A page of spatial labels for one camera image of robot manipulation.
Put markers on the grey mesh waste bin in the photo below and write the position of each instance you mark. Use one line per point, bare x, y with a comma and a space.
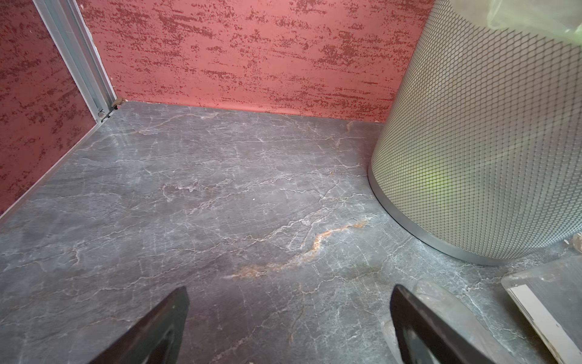
480, 157

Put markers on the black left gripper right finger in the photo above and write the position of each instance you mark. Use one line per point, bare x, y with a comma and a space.
423, 337

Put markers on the left aluminium corner post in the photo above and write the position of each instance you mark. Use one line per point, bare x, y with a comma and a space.
68, 30

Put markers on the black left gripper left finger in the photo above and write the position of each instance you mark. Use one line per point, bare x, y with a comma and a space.
156, 338

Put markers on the clear bottle red label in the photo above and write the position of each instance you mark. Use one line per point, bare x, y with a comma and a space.
457, 316

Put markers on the translucent green bin liner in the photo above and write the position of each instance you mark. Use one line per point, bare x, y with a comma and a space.
555, 19

